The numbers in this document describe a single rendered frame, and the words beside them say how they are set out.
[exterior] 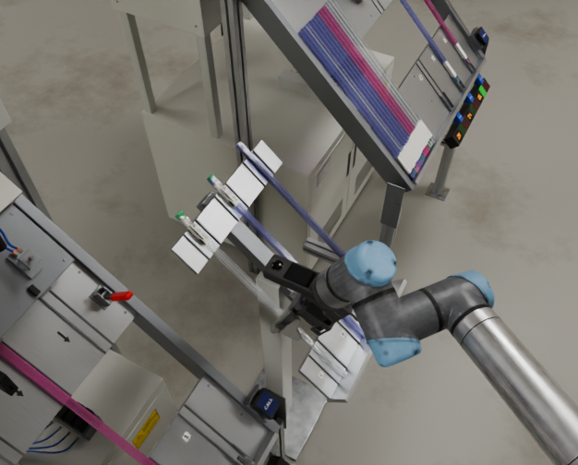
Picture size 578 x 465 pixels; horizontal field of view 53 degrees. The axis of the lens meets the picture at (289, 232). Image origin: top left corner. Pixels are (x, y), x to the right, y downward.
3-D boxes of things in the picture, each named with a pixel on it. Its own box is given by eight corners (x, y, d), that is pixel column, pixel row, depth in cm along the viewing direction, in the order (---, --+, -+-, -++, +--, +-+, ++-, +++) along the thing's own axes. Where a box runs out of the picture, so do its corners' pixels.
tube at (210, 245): (174, 216, 110) (176, 215, 109) (178, 211, 111) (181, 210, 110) (341, 378, 126) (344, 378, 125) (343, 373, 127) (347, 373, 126)
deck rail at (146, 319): (264, 424, 124) (281, 426, 119) (259, 433, 123) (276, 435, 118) (-4, 187, 102) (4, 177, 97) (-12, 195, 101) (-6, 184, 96)
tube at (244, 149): (382, 297, 139) (386, 296, 138) (380, 302, 138) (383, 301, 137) (238, 141, 123) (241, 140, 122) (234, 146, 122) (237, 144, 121)
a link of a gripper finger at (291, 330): (285, 355, 116) (310, 332, 110) (261, 338, 115) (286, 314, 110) (290, 344, 118) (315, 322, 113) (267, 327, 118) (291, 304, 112)
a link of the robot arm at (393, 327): (451, 340, 89) (420, 275, 92) (387, 368, 86) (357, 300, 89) (431, 347, 96) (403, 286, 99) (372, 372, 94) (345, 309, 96)
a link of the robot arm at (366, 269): (371, 292, 87) (349, 242, 89) (337, 313, 96) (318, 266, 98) (410, 279, 91) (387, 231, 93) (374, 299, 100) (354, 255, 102)
